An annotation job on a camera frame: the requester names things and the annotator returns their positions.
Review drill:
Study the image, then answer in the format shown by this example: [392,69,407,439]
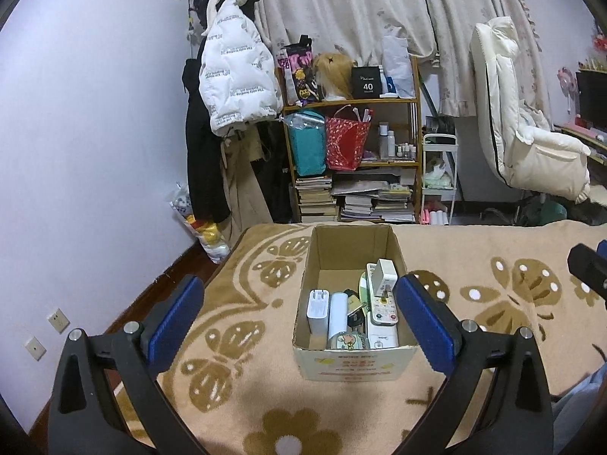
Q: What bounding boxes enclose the floral beige curtain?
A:
[256,0,550,117]

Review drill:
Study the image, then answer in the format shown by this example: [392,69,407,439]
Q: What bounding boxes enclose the white plastic bag on shelf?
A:
[382,34,416,99]

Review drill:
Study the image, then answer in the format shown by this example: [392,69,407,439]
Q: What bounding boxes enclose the teal bag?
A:
[284,109,326,177]

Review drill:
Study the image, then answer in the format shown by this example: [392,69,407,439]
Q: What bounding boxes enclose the green cartoon earbuds case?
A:
[329,331,370,350]

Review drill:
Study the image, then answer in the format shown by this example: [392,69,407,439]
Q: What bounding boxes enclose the cream reclining chair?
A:
[470,17,591,203]

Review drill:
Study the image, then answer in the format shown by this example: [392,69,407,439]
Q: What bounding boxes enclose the beige floral patterned rug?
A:
[113,219,607,455]

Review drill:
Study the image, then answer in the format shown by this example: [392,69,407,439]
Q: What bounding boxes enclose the keys with black heads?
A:
[344,289,365,331]

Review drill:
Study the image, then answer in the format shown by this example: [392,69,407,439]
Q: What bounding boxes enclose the lower white wall socket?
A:
[25,337,46,362]

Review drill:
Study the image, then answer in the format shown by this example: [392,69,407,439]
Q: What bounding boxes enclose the blonde wig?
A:
[314,53,356,102]

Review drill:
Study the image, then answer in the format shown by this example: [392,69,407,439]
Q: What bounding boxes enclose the white air conditioner remote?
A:
[365,313,399,349]

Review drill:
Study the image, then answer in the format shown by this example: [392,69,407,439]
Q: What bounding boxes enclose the black hanging coat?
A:
[182,0,234,224]

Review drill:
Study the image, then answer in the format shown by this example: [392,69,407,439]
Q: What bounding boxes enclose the green white snack box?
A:
[358,272,370,313]

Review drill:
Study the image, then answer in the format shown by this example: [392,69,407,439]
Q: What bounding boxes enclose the wooden bookshelf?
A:
[281,82,422,224]

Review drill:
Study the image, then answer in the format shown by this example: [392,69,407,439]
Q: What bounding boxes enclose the clear plastic snack bag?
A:
[170,184,230,264]

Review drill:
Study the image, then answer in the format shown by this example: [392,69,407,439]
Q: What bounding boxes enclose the purple black patterned bag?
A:
[278,35,321,107]

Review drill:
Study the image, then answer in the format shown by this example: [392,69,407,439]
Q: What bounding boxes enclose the upper white wall socket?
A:
[47,308,70,334]

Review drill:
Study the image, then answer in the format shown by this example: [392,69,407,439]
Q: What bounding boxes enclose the white power bank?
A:
[327,292,349,345]

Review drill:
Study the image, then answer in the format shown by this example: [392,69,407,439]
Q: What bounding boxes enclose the white remote with coloured buttons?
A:
[366,259,398,326]

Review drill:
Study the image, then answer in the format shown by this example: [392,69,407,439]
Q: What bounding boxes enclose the white rolling cart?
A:
[420,133,459,226]

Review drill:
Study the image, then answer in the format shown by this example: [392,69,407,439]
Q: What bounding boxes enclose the black box marked 40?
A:
[351,66,383,100]

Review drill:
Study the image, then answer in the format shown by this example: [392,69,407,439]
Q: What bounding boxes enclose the white puffer jacket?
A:
[198,0,283,138]

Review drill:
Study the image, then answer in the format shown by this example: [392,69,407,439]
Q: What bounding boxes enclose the white power adapter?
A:
[305,290,330,337]

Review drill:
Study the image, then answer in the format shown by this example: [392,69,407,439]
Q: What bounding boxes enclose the stack of books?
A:
[294,175,338,223]

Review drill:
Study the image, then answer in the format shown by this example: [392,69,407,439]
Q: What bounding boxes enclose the beige hanging trench coat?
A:
[219,127,273,248]

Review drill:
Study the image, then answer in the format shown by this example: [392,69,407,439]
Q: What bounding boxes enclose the white wall socket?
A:
[25,337,46,362]
[47,308,70,334]

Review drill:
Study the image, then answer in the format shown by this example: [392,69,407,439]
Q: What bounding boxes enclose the brown cardboard box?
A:
[292,224,419,382]

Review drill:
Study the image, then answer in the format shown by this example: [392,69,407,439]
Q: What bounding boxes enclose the red patterned gift bag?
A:
[325,105,373,171]

